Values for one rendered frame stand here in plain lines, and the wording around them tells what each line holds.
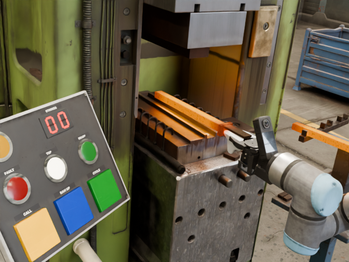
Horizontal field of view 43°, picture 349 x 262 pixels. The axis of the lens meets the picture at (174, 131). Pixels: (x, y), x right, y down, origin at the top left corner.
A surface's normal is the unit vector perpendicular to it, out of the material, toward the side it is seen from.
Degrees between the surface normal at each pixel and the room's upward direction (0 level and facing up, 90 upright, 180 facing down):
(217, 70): 90
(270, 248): 0
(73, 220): 60
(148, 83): 90
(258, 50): 90
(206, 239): 90
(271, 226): 0
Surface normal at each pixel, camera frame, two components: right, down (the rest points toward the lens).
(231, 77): -0.82, 0.17
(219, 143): 0.57, 0.37
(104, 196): 0.79, -0.22
